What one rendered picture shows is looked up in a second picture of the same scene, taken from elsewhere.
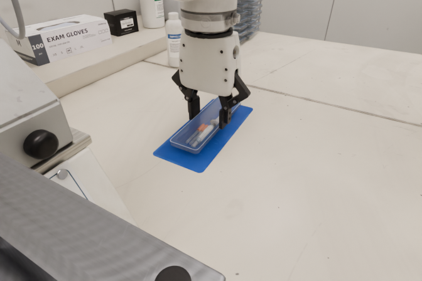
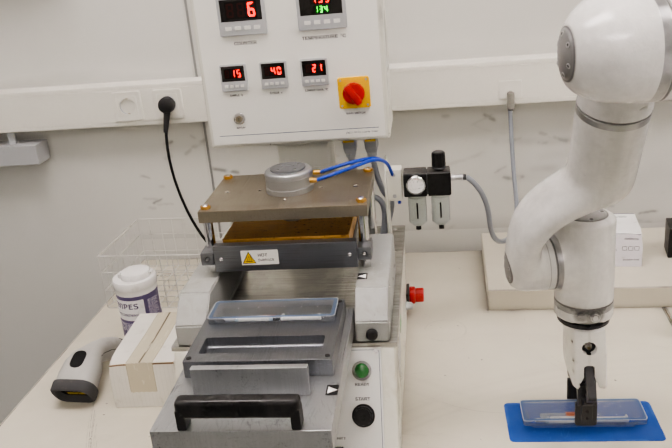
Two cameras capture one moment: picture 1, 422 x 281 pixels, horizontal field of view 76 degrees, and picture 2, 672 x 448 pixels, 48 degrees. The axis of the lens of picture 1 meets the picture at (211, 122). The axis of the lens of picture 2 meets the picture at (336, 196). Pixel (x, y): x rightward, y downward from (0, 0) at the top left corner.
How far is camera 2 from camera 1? 0.97 m
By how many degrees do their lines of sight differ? 63
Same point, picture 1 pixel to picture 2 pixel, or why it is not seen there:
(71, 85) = (535, 301)
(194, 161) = (521, 431)
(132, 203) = (446, 420)
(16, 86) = (377, 309)
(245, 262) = not seen: outside the picture
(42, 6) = not seen: hidden behind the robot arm
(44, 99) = (382, 318)
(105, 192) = (389, 372)
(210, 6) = (561, 298)
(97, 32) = (619, 247)
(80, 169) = (385, 354)
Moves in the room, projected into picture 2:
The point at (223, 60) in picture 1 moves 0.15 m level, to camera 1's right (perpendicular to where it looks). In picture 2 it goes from (572, 350) to (648, 403)
